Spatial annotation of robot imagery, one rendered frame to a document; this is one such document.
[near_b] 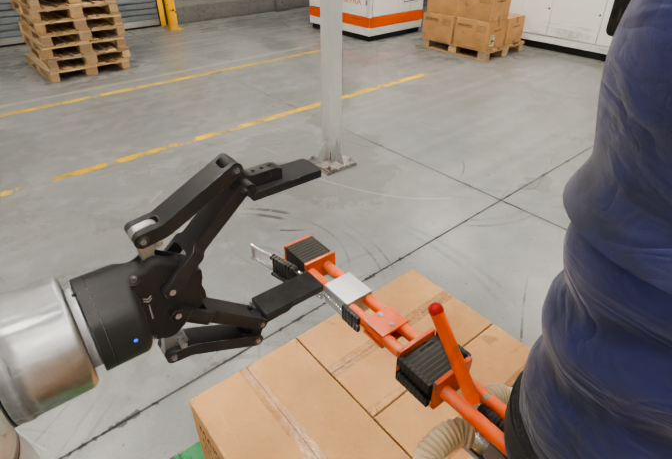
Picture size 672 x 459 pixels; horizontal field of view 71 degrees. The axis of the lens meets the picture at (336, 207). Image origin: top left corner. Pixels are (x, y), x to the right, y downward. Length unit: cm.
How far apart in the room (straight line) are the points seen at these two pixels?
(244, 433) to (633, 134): 133
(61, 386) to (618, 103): 42
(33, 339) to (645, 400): 44
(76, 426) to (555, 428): 210
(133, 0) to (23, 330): 959
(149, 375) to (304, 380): 104
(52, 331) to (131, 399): 204
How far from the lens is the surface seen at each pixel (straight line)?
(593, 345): 45
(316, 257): 95
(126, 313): 38
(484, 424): 75
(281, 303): 48
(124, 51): 723
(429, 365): 78
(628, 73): 37
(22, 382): 37
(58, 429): 243
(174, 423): 226
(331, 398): 156
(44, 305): 38
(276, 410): 154
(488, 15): 732
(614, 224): 39
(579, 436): 52
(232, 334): 48
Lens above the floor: 181
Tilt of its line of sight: 32 degrees down
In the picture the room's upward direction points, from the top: straight up
